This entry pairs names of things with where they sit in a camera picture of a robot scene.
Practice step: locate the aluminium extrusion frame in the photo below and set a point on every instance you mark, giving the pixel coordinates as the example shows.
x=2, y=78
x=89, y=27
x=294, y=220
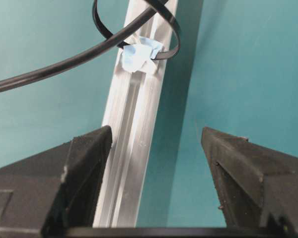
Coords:
x=146, y=112

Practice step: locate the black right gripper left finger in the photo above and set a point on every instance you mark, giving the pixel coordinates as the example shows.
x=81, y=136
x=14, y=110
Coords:
x=55, y=189

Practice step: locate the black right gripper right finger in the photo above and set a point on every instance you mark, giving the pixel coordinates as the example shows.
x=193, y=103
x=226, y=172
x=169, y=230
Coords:
x=257, y=187

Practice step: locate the blue tape piece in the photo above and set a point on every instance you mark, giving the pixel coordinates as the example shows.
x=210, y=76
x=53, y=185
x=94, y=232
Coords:
x=139, y=55

